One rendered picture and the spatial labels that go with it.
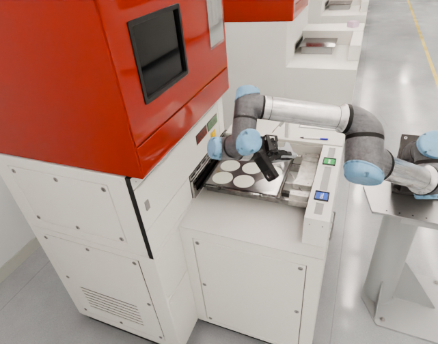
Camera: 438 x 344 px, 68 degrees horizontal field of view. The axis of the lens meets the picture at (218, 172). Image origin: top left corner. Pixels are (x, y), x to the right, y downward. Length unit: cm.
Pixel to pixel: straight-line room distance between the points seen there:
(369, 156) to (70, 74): 90
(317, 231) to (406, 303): 113
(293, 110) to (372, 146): 26
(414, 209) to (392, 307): 81
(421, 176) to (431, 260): 136
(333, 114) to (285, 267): 66
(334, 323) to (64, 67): 185
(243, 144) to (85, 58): 49
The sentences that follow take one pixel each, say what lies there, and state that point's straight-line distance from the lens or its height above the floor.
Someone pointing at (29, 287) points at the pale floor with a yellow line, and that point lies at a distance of 273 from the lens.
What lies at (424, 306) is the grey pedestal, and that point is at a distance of 236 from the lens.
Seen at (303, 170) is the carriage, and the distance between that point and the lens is 166.
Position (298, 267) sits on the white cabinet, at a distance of 140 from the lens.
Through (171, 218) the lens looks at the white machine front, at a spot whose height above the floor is 89.
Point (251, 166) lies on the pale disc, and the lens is 165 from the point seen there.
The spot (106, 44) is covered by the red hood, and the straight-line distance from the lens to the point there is 92.
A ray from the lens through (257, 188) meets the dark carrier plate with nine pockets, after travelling 151.
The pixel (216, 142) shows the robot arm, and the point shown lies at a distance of 104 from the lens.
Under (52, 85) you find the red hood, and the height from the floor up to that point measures 153.
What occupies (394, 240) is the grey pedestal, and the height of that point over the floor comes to 54.
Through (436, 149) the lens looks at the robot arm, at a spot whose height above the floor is 114.
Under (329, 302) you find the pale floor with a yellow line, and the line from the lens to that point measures 223.
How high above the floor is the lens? 183
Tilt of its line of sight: 35 degrees down
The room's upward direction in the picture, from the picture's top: 6 degrees counter-clockwise
